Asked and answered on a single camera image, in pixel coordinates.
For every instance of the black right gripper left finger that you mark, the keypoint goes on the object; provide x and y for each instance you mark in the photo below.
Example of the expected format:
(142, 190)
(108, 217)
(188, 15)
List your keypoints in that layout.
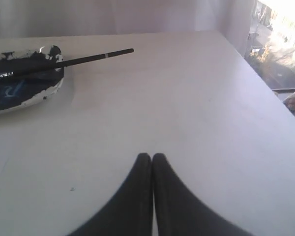
(129, 211)

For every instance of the black paintbrush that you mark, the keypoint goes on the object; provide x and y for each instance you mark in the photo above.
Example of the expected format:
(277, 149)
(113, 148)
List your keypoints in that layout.
(56, 65)

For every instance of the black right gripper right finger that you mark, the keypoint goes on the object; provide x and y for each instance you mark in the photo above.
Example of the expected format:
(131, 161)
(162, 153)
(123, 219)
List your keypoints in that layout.
(179, 212)

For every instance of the white plate with blue paint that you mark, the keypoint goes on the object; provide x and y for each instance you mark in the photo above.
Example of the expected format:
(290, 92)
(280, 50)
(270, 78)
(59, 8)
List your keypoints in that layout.
(30, 89)

